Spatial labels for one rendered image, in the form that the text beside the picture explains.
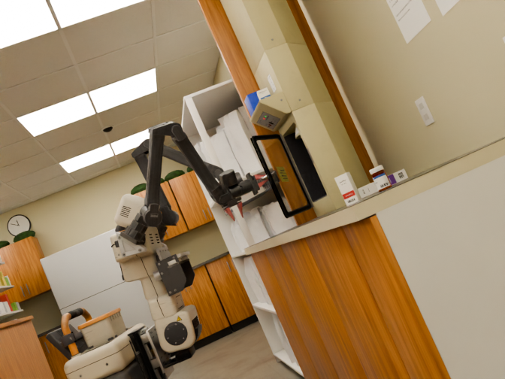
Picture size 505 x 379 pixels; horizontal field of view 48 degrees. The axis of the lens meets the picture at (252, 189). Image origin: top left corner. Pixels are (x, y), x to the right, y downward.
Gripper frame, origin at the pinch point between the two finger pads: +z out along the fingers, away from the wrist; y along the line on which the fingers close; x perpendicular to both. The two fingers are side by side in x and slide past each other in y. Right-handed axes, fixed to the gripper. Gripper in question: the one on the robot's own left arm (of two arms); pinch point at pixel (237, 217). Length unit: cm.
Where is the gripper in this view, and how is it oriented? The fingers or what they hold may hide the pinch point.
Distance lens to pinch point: 285.7
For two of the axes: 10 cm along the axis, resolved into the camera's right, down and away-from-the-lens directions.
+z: 4.0, 9.1, -0.9
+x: -1.4, 1.5, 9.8
